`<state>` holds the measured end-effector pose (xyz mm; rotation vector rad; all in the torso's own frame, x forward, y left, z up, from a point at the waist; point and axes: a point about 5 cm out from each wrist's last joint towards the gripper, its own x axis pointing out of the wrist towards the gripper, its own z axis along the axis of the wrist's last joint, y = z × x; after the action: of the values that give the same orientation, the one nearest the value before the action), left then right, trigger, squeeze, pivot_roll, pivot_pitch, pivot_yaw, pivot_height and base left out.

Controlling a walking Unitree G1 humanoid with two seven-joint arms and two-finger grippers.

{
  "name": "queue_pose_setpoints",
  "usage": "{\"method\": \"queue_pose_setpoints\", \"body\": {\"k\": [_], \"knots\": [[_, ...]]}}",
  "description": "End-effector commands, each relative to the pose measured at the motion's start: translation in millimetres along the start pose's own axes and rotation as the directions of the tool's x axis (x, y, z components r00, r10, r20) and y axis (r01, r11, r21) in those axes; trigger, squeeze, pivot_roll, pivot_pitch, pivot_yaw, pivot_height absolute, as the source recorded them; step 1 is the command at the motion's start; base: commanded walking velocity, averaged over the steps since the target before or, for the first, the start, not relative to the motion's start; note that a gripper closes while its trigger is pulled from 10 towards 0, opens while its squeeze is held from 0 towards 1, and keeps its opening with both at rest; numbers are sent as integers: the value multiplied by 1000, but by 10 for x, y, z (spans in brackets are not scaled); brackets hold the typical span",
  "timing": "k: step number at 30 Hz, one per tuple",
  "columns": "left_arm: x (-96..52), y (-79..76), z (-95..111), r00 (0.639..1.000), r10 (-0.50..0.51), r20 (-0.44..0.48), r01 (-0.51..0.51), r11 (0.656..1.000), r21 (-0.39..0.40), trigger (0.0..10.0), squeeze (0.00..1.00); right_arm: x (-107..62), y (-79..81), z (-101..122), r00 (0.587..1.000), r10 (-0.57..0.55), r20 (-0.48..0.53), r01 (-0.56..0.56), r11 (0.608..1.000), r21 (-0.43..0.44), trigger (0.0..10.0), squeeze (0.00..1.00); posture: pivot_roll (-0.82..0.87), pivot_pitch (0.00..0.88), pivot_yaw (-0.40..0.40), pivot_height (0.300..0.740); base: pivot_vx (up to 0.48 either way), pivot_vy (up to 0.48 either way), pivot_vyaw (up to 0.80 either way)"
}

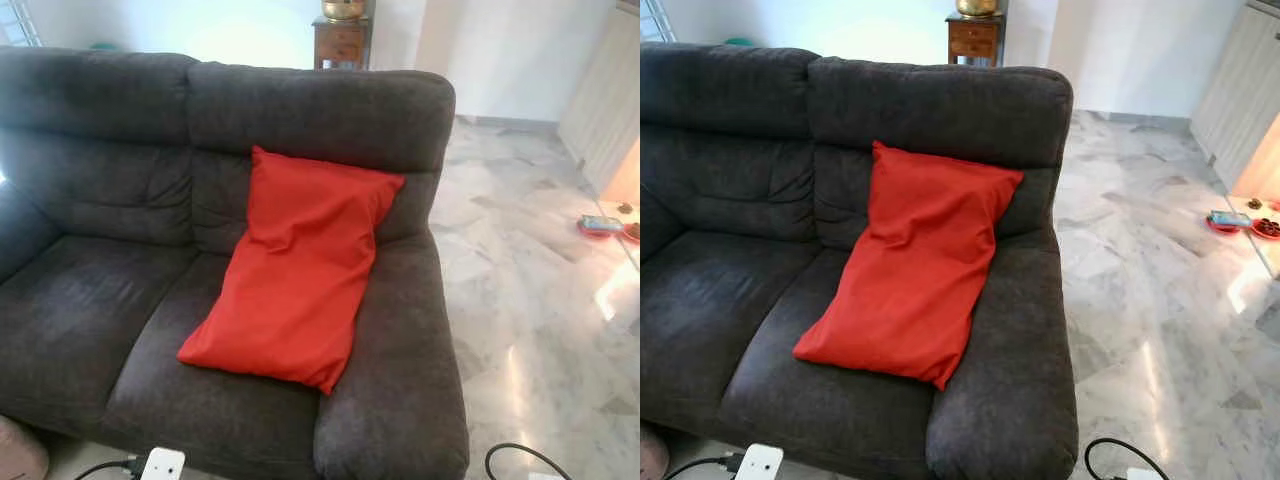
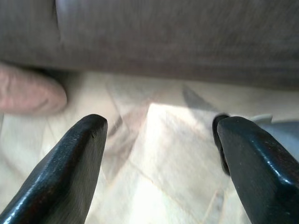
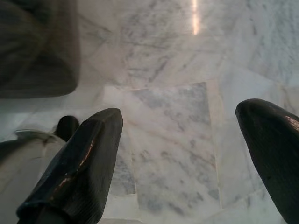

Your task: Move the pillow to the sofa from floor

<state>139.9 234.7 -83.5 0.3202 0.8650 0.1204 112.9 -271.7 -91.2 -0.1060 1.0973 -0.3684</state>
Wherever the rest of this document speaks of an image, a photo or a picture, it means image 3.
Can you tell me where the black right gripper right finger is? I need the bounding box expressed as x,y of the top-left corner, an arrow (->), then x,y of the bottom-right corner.
235,98 -> 299,224

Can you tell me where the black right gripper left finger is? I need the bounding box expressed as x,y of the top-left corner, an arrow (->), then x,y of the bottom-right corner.
15,107 -> 124,224

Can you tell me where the dark grey fabric sofa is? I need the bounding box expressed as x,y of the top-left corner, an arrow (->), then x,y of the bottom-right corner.
0,0 -> 82,99

